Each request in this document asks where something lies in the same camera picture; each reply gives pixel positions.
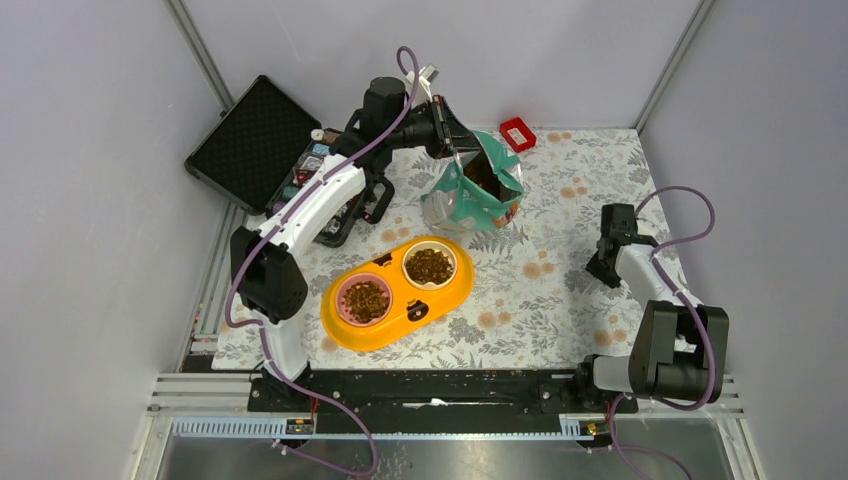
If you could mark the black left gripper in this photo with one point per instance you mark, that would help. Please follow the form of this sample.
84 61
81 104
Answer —
447 131

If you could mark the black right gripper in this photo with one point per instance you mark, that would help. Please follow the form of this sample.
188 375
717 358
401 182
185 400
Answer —
596 269

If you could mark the green dog food bag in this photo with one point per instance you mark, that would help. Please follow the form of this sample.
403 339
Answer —
480 188

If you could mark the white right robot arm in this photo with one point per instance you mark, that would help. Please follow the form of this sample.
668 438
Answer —
679 351

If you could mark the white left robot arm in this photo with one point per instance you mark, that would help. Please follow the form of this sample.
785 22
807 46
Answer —
267 275

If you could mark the yellow double pet bowl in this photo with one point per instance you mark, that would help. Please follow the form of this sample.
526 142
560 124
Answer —
410 305

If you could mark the small red box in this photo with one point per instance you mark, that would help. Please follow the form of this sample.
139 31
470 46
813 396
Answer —
517 134

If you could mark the floral table mat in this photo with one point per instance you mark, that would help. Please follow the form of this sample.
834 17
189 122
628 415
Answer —
533 304

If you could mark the black poker chip case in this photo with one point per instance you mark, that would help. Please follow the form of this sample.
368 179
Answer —
262 151

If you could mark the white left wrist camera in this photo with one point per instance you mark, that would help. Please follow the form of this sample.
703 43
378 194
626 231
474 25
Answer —
426 76

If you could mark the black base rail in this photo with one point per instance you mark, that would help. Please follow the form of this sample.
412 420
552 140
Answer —
409 402

